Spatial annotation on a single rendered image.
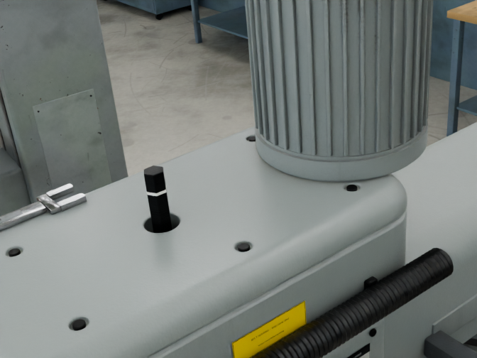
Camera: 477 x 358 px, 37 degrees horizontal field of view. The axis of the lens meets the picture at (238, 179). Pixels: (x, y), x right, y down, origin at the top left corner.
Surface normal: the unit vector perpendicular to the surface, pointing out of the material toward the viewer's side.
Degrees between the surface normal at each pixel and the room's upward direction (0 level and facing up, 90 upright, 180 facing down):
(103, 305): 0
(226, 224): 0
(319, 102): 90
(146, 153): 0
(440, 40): 90
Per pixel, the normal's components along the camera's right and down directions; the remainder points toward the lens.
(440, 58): -0.80, 0.35
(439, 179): -0.08, -0.87
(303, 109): -0.46, 0.46
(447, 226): 0.15, -0.67
